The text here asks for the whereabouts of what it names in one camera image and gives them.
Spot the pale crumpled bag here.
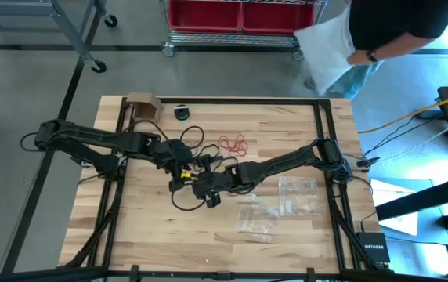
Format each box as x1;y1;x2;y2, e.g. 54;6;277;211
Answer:
294;5;356;96

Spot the yellow cable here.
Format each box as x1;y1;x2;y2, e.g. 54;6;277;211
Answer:
358;89;448;135

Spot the white paper sheet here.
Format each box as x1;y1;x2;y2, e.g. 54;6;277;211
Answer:
370;178;421;237

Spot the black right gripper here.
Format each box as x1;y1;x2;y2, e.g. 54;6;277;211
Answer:
168;154;231;208

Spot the person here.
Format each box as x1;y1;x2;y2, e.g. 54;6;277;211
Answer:
304;0;448;99

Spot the red rubber band tangle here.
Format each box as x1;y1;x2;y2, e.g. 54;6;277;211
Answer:
217;134;249;157

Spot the flat clear plastic bag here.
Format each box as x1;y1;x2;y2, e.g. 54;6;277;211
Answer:
277;175;322;217

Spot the red plastic bin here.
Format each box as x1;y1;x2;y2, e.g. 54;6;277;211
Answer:
241;0;316;36
168;0;244;33

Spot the grey metal wheeled cart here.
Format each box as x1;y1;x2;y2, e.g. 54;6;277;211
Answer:
0;0;119;74

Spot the small open cardboard box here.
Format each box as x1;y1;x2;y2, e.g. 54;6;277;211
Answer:
125;92;164;125

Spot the clear plastic bag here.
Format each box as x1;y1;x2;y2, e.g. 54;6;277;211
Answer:
277;175;322;217
234;191;282;244

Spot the black Netgear network switch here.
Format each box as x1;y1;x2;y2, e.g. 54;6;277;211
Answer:
356;231;392;266

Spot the black round puck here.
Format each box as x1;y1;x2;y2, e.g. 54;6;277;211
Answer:
173;103;191;121

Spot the chrome wire shelf cart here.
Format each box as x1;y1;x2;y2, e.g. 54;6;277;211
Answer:
159;0;329;62

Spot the black wide rubber band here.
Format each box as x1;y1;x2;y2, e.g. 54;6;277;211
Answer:
170;187;206;213
179;125;206;150
198;144;239;172

